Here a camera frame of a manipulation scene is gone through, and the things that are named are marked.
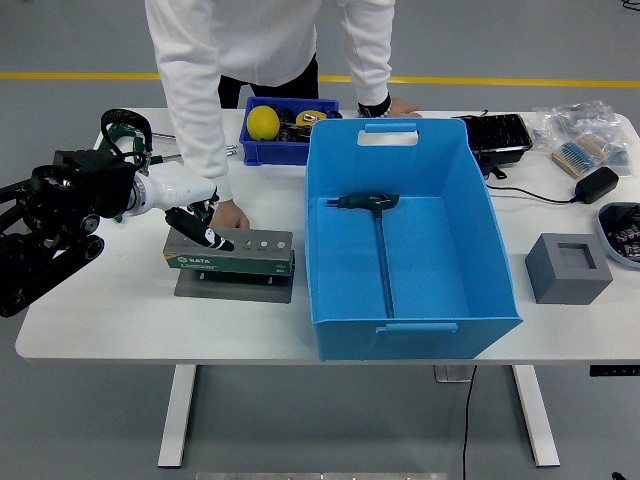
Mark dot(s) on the person's right hand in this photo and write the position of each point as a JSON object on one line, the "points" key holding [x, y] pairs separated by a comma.
{"points": [[230, 215]]}

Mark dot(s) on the person's left hand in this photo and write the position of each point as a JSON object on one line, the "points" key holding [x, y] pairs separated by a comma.
{"points": [[405, 107]]}

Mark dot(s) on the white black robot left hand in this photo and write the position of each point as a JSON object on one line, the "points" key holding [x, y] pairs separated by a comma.
{"points": [[175, 187]]}

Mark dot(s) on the green silver wrench holder stand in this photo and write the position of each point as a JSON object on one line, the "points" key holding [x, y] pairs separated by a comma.
{"points": [[235, 262]]}

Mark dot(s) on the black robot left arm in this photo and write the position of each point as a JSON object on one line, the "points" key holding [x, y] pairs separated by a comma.
{"points": [[75, 185]]}

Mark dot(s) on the person's left forearm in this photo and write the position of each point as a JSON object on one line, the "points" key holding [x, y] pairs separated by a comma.
{"points": [[372, 75]]}

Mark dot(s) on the person's right forearm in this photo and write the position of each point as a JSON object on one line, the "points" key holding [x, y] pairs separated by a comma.
{"points": [[200, 140]]}

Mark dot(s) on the large light blue plastic box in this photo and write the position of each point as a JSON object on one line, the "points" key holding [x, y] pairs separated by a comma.
{"points": [[430, 260]]}

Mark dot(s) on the black wristband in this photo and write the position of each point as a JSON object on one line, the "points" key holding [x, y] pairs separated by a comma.
{"points": [[372, 111]]}

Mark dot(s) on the small dark blue parts bin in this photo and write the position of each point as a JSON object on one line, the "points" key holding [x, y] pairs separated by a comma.
{"points": [[265, 152]]}

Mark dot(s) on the black plastic tray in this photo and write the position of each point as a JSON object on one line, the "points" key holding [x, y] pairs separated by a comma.
{"points": [[497, 135]]}

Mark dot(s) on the yellow lemon-shaped ball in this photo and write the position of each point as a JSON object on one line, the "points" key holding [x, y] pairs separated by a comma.
{"points": [[262, 122]]}

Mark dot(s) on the yellow tape measure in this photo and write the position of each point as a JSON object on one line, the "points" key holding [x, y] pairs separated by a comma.
{"points": [[307, 117]]}

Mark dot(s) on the white table leg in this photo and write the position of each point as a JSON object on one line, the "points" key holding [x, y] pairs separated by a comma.
{"points": [[537, 415], [177, 415]]}

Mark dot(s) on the dark metal parts in bin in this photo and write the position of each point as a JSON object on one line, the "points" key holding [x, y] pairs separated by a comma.
{"points": [[292, 131]]}

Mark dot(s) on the black table control panel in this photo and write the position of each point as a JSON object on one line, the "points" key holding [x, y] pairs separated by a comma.
{"points": [[615, 371]]}

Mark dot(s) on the person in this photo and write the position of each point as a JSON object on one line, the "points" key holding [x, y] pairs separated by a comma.
{"points": [[270, 40]]}

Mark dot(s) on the taped resistor strip bundle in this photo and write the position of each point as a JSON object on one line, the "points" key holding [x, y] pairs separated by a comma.
{"points": [[577, 155]]}

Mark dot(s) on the clear bags of blue resistors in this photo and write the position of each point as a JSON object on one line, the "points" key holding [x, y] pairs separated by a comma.
{"points": [[585, 117]]}

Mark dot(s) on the grey cube with square recess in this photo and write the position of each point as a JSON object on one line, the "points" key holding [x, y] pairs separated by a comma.
{"points": [[555, 280]]}

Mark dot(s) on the black power adapter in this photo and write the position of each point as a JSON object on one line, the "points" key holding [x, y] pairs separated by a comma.
{"points": [[597, 185]]}

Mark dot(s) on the light blue bowl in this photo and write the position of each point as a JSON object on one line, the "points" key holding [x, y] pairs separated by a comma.
{"points": [[607, 245]]}

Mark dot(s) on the dark small parts in bowl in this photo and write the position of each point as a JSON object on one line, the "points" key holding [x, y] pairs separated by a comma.
{"points": [[625, 232]]}

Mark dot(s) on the metal bracket under table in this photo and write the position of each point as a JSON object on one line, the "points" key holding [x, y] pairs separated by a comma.
{"points": [[450, 374]]}

